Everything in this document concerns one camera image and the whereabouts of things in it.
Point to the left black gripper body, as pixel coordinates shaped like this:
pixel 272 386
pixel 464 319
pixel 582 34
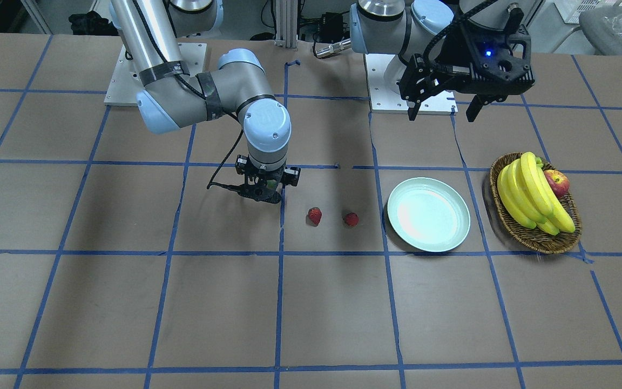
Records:
pixel 455 47

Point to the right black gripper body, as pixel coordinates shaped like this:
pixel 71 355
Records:
pixel 291 177

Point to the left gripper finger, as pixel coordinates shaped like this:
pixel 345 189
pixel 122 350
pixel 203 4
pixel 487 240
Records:
pixel 414 107
pixel 476 105

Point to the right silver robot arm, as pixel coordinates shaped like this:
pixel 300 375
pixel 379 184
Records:
pixel 173 96

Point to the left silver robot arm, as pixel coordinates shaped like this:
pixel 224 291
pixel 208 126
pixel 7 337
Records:
pixel 402 28

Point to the pale green plate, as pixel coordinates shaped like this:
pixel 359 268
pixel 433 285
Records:
pixel 428 214

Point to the yellow banana bunch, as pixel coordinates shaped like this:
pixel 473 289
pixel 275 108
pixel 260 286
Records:
pixel 524 191

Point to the red apple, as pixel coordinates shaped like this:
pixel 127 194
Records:
pixel 559 183

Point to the brown wicker basket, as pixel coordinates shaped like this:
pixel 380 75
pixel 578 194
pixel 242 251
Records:
pixel 536 240

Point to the aluminium frame post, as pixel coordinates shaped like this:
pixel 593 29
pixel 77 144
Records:
pixel 286 15

